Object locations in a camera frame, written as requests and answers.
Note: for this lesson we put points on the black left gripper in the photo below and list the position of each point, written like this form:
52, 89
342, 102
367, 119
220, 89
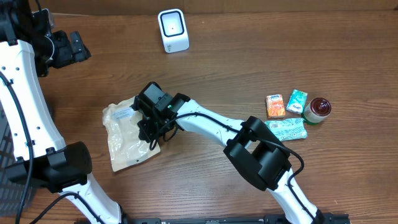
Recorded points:
68, 53

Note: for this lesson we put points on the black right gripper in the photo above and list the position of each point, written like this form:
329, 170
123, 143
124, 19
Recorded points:
152, 134

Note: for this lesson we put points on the clear white plastic pouch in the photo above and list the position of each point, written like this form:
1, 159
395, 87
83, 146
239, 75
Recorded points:
125, 147

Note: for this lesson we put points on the orange tissue pack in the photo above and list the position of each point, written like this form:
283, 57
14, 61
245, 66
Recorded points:
275, 106

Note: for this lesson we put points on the teal crinkled snack packet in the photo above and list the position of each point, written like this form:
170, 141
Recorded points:
288, 129

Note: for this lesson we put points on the teal tissue pack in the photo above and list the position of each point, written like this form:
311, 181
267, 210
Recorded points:
297, 102

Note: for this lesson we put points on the green lidded container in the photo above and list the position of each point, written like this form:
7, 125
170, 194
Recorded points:
316, 111

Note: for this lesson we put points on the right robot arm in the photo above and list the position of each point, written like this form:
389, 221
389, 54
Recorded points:
254, 151

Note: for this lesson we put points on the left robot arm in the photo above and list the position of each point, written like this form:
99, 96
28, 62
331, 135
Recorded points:
29, 47

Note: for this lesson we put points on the white barcode scanner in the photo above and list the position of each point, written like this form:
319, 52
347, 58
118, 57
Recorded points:
173, 30

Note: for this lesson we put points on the brown cardboard backdrop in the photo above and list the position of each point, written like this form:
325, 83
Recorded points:
150, 7

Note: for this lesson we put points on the grey plastic mesh basket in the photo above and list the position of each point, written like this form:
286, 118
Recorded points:
10, 192

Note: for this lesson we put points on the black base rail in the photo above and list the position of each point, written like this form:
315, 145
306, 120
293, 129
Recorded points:
266, 219

